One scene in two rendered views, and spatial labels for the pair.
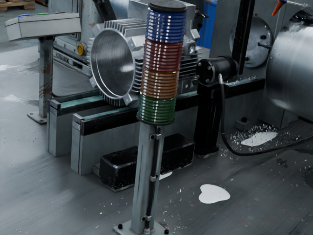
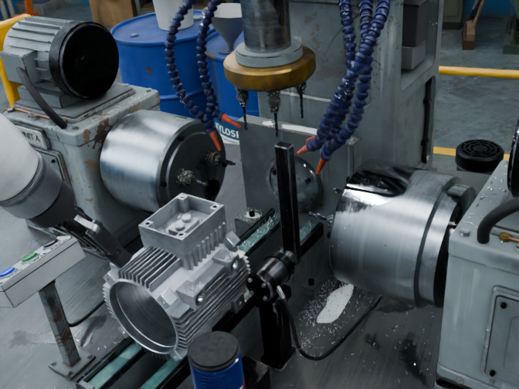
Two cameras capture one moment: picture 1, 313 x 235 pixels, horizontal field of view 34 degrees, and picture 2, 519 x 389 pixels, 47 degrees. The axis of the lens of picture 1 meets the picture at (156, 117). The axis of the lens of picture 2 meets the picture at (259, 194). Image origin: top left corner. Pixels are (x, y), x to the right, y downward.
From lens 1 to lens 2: 0.45 m
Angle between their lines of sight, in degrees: 11
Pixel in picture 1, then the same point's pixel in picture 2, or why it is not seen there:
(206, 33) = (220, 94)
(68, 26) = (67, 259)
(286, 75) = (357, 266)
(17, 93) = (24, 326)
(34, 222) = not seen: outside the picture
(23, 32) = (14, 299)
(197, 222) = not seen: outside the picture
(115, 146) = not seen: outside the picture
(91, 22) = (87, 197)
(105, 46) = (125, 285)
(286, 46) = (349, 233)
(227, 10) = (255, 149)
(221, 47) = (258, 190)
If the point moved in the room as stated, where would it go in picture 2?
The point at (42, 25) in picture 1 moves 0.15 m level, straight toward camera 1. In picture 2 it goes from (34, 277) to (45, 328)
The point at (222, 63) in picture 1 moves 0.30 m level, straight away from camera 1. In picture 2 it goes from (276, 269) to (263, 186)
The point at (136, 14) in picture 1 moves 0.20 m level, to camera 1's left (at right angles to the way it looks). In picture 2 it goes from (154, 242) to (36, 264)
